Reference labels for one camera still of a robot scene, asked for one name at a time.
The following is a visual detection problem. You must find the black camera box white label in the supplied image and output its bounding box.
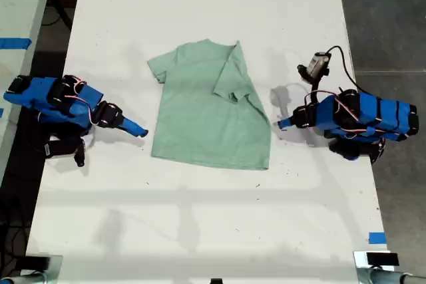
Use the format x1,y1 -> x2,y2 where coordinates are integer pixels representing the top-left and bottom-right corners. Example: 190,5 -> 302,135
43,134 -> 87,168

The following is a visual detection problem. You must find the pale green T-shirt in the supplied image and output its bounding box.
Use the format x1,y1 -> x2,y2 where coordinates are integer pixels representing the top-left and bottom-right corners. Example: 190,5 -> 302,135
146,39 -> 272,172

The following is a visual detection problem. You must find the thin black floor cable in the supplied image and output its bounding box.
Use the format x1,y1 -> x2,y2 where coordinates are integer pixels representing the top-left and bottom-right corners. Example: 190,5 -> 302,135
42,0 -> 73,29

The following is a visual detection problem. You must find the black camera cable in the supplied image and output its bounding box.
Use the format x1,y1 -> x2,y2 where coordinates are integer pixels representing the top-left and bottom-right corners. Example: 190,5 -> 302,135
326,45 -> 365,94

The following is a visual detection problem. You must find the black and silver camera box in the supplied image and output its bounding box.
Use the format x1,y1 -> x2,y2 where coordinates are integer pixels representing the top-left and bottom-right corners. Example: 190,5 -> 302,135
308,52 -> 331,79

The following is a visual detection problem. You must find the metal table clamp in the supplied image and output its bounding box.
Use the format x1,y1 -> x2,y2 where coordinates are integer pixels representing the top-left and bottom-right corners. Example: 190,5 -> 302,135
352,249 -> 426,284
0,254 -> 65,284

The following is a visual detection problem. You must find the long blue tape strip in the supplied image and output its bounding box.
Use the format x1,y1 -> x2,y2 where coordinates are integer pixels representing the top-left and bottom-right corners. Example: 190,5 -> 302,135
0,37 -> 33,50

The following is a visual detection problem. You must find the small black box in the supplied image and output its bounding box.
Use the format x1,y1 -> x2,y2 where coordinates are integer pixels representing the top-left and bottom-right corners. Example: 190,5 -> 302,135
365,252 -> 399,267
23,255 -> 51,270

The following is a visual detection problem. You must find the black camera stalk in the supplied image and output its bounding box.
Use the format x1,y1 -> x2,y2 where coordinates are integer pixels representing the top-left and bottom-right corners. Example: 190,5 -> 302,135
297,64 -> 331,109

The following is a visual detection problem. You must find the short blue tape strip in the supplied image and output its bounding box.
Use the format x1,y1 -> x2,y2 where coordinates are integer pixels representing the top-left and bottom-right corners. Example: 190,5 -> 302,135
368,231 -> 387,245

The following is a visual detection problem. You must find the pale side table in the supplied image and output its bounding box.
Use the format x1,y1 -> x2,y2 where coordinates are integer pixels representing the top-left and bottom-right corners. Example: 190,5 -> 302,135
0,0 -> 57,182

